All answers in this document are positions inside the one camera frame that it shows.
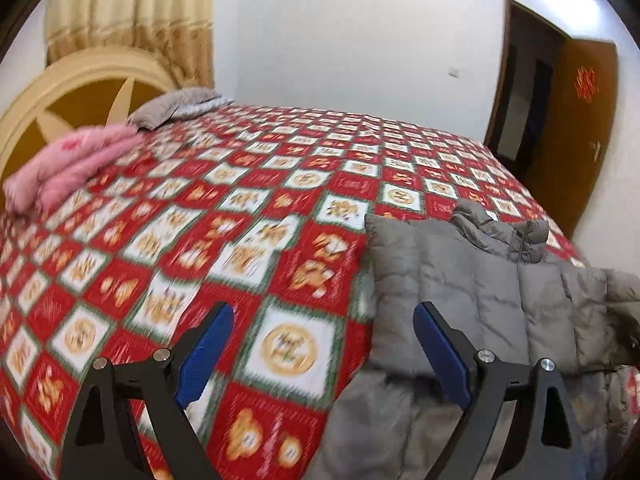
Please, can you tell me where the grey puffer jacket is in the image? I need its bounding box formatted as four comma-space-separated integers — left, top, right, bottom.
306, 200, 639, 479

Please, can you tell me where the brown wooden door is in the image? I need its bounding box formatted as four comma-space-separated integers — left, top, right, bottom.
522, 39, 618, 237

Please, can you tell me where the metal door handle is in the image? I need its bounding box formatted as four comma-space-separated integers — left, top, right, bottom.
589, 141, 602, 162

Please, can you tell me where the beige wooden headboard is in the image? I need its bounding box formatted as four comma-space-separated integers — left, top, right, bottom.
1, 47, 178, 212

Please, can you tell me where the dark wooden door frame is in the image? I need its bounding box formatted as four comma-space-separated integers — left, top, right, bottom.
484, 0, 570, 179

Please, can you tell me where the red patterned bedspread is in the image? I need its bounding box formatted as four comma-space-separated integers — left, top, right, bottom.
0, 102, 640, 480

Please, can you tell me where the pink folded blanket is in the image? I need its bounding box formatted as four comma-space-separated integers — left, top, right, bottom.
2, 124, 144, 216

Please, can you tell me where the yellow curtain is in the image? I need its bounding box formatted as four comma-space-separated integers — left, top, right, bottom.
44, 0, 215, 88

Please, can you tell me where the red paper door decoration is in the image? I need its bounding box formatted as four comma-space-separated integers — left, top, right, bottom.
574, 66, 599, 103

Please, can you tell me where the grey pillow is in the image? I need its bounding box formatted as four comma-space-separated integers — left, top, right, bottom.
126, 87, 233, 131

